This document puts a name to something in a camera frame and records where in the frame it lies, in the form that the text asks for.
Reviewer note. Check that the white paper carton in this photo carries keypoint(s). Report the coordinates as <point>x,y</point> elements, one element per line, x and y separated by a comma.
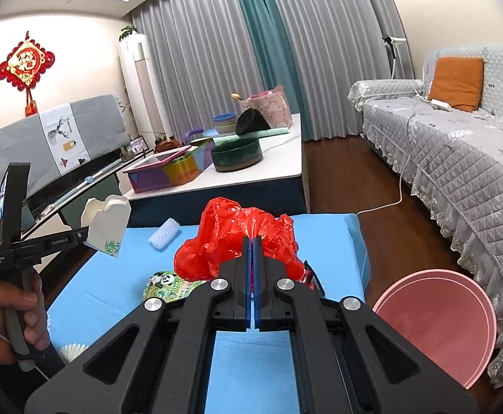
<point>106,224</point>

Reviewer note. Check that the pink plastic plate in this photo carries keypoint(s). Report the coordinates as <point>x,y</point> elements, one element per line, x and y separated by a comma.
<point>437,327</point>

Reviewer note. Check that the green panda snack packet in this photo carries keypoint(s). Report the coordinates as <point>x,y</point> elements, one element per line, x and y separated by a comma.
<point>169,287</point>

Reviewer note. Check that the white standing air conditioner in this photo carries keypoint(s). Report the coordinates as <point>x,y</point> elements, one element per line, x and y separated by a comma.
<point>141,86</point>

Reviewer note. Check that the white floor lamp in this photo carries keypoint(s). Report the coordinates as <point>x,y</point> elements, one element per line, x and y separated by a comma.
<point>394,54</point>

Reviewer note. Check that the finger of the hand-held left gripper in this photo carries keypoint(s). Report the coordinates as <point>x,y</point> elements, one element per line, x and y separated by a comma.
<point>65,241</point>

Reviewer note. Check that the brown teapot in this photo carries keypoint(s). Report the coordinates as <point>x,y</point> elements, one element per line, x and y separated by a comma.
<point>165,144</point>

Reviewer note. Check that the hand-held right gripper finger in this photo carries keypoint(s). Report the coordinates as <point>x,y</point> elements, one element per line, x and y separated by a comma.
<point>248,276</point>
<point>256,276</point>

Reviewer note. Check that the grey curtain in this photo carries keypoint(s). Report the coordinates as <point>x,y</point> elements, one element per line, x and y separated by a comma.
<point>342,51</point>
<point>195,51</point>

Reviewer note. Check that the purple plastic container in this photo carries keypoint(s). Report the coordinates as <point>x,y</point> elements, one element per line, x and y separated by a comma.
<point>191,133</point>

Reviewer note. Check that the dark green round basin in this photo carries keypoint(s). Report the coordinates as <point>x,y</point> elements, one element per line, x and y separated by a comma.
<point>236,155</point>

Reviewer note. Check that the green potted plant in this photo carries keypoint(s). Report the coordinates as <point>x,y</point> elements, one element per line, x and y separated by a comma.
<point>128,32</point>

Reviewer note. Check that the black hat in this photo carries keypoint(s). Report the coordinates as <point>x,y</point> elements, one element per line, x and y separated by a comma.
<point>251,120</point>

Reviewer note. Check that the small photo frame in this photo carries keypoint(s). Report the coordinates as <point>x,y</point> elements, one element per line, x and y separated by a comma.
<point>138,144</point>

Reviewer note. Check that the light green board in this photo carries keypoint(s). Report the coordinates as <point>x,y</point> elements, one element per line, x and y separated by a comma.
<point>273,133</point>

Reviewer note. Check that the white scrub brush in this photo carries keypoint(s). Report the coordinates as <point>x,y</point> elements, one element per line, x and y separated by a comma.
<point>163,233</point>

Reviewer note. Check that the colourful storage box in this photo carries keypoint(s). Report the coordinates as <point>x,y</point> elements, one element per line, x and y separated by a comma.
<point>169,174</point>

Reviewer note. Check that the blue mat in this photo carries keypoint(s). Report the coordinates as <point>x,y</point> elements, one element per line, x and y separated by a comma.
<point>320,250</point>

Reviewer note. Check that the dark television cabinet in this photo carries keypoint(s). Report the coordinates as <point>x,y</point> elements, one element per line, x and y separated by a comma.
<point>100,181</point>

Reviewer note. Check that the pink woven basket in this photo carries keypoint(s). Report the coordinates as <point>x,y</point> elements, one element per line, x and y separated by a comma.
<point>273,105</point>

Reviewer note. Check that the orange cushion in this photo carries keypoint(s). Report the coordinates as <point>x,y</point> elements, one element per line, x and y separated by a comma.
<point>456,84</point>

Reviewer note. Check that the white power strip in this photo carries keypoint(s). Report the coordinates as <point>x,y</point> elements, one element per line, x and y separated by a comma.
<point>441,104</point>

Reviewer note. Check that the white coffee table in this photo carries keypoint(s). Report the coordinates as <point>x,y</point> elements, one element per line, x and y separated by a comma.
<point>251,181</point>

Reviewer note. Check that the stack of blue bowls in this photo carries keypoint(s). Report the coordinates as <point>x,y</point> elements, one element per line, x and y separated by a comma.
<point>224,121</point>

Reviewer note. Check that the red plastic bag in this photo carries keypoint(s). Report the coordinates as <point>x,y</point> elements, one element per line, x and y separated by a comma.
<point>225,233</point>

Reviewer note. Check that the television with grey cover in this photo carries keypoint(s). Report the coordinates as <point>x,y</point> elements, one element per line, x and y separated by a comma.
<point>48,138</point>

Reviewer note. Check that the pink framed lid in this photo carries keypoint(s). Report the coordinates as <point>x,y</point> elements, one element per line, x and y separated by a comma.
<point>158,160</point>

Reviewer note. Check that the teal curtain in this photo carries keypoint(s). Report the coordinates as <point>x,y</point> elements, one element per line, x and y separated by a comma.
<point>273,51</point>

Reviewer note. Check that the red snack wrapper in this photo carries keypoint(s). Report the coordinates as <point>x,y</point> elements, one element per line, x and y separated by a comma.
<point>311,278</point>

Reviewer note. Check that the white paper cupcake liner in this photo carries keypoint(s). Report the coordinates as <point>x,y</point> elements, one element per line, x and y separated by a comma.
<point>73,350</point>

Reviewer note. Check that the red knot wall ornament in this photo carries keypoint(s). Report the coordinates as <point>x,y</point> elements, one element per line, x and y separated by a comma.
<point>25,62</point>

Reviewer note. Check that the grey quilted sofa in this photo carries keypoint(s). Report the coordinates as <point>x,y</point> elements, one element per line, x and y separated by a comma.
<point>454,159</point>

